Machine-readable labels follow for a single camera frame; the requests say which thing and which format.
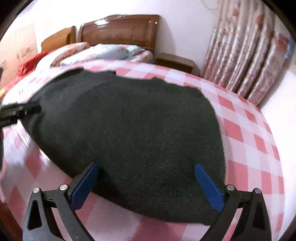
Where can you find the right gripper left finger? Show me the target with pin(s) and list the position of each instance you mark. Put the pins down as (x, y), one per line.
(40, 222)

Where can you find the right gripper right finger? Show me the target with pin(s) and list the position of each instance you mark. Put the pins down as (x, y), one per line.
(253, 223)

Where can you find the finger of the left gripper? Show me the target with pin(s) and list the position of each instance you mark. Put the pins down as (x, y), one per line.
(10, 114)

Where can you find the dark striped knit sweater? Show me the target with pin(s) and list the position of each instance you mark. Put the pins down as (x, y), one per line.
(147, 136)

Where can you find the red folded blanket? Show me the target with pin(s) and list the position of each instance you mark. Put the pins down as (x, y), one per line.
(30, 65)

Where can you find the pink checked bed sheet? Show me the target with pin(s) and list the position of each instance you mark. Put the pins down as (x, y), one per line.
(251, 157)

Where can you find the orange floral pillow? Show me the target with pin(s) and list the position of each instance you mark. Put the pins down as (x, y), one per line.
(54, 58)

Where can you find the beige wardrobe with louvres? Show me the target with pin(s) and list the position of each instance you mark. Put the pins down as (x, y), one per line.
(13, 54)

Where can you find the far wooden headboard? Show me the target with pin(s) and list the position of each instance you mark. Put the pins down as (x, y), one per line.
(59, 39)

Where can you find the wooden headboard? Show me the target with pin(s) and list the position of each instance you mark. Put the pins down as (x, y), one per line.
(59, 39)
(140, 30)

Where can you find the light blue floral pillow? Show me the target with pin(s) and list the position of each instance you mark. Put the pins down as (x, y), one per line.
(103, 51)

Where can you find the near wooden headboard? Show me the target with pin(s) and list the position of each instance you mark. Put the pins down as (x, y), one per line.
(140, 30)

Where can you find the wooden nightstand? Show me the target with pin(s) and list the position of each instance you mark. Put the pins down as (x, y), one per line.
(178, 63)

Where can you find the pink floral curtain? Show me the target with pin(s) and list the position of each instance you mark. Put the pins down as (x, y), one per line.
(248, 48)

